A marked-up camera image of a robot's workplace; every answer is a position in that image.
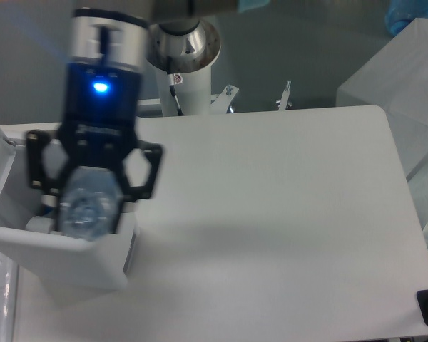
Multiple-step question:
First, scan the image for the white table clamp bracket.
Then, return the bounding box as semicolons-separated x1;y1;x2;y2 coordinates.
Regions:
137;80;292;118

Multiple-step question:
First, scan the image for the clear plastic water bottle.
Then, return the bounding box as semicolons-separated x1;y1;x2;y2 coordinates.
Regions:
57;167;123;241

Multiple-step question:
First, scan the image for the white tissue wrapper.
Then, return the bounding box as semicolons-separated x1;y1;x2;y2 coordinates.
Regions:
25;216;56;234

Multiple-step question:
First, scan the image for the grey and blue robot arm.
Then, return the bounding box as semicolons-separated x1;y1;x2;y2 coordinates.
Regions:
26;1;265;240

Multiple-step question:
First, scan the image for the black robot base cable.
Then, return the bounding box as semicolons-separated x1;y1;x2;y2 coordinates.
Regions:
165;56;185;117

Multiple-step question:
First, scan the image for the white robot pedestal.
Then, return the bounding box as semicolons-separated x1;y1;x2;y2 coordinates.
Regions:
147;19;221;117

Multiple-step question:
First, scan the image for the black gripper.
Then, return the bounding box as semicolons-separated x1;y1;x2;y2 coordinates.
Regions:
24;60;165;234

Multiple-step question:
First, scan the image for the white open trash can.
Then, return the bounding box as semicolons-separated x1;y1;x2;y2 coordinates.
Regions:
0;128;139;291

